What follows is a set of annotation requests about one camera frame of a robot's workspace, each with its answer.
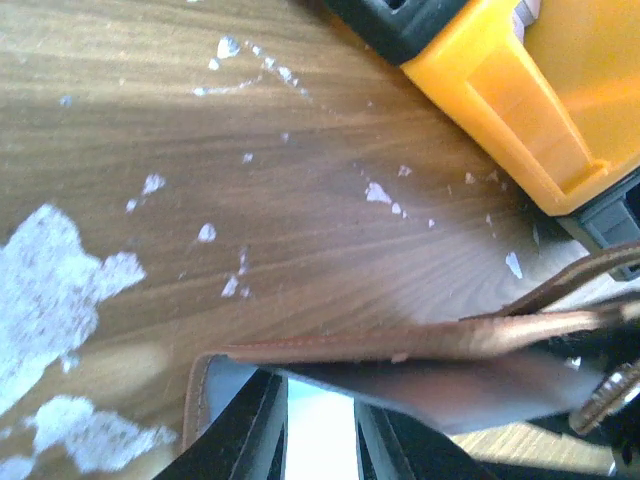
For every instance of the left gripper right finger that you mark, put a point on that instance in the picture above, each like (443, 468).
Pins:
(390, 445)

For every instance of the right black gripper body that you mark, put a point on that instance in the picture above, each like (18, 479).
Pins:
(610, 416)

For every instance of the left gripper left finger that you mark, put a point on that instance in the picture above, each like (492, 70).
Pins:
(246, 441)

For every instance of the brown leather card holder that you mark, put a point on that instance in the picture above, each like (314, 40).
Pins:
(524, 322)

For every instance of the black bin with teal cards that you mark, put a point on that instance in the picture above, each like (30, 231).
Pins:
(608, 220)

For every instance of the black bin with red cards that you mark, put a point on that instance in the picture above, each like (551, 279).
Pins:
(397, 30)

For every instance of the yellow plastic bin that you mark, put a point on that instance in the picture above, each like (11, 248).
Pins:
(558, 110)

